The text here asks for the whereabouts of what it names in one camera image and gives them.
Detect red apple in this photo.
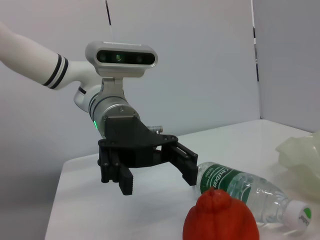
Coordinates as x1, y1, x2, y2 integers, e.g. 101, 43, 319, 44
182, 187, 261, 240

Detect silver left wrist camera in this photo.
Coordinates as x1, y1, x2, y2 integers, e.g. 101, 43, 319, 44
84, 40, 158, 100

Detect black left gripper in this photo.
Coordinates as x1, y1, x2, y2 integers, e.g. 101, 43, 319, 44
97, 116, 200, 196

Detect pale green wavy fruit plate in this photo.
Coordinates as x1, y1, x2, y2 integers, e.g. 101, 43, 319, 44
274, 132, 320, 201

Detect clear green-label water bottle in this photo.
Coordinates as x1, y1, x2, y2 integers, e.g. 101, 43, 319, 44
196, 161, 313, 232

